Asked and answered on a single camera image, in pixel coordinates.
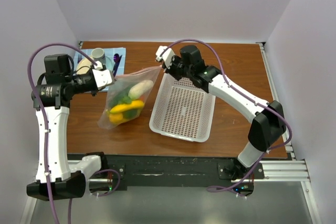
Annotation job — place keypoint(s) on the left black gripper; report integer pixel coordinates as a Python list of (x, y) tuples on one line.
[(94, 92)]

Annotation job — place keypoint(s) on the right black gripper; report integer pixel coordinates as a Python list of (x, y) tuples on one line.
[(175, 59)]

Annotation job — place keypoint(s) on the green fake lettuce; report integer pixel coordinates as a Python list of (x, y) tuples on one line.
[(121, 98)]

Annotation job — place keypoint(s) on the white fake bread roll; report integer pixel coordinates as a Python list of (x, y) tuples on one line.
[(140, 89)]

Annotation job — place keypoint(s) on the yellow fake banana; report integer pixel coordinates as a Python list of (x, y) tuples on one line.
[(122, 113)]

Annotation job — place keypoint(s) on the clear zip top bag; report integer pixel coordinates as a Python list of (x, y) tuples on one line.
[(122, 81)]

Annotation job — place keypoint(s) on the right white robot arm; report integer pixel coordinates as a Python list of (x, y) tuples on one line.
[(265, 117)]

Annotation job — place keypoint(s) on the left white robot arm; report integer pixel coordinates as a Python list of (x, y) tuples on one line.
[(56, 179)]

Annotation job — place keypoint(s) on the beige round plate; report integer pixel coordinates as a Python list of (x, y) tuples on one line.
[(85, 64)]

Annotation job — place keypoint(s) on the grey ceramic mug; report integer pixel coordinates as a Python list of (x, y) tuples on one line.
[(98, 54)]

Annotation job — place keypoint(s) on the blue tiled placemat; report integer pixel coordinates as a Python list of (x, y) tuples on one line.
[(109, 53)]

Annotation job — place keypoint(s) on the purple plastic spoon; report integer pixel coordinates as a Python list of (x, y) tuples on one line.
[(116, 60)]

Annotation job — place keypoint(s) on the white perforated plastic basket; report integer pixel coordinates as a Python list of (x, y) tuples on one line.
[(182, 111)]

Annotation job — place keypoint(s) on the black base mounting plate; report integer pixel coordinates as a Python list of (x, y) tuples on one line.
[(109, 180)]

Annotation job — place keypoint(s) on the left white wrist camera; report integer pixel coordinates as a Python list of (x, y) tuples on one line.
[(103, 76)]

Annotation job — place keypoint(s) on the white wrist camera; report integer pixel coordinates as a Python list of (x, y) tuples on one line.
[(103, 76), (164, 54)]

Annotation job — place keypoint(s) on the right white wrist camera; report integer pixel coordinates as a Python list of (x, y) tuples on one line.
[(164, 54)]

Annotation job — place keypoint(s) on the aluminium frame rail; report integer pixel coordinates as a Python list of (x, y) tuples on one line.
[(286, 170)]

